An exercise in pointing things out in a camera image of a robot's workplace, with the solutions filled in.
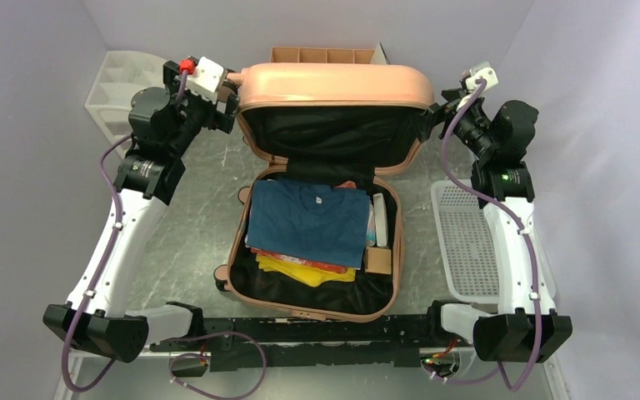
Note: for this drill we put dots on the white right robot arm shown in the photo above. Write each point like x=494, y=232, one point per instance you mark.
x=484, y=157

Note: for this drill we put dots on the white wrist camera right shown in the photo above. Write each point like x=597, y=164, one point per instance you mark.
x=471, y=78

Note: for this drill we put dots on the white plastic drawer organizer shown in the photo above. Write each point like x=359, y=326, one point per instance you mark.
x=121, y=75

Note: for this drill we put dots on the white plastic mesh basket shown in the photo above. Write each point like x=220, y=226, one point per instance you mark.
x=465, y=243

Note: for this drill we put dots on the orange plastic file rack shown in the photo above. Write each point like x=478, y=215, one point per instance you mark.
x=327, y=55

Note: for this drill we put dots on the blue garment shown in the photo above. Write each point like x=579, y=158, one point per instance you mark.
x=314, y=222

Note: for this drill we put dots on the pink hard-shell suitcase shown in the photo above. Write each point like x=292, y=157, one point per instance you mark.
x=341, y=125

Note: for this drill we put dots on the yellow folded garment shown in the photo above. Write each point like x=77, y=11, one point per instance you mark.
x=310, y=276

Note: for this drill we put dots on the red garment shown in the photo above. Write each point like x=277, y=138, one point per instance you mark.
x=307, y=263

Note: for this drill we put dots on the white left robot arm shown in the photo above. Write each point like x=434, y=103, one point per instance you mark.
x=195, y=94

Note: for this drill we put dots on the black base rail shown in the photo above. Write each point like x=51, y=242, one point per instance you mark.
x=402, y=341

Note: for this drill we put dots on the small brown cardboard box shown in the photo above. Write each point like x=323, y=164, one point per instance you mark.
x=378, y=260

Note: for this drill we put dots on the white flat book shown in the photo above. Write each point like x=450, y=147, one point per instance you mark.
x=380, y=220

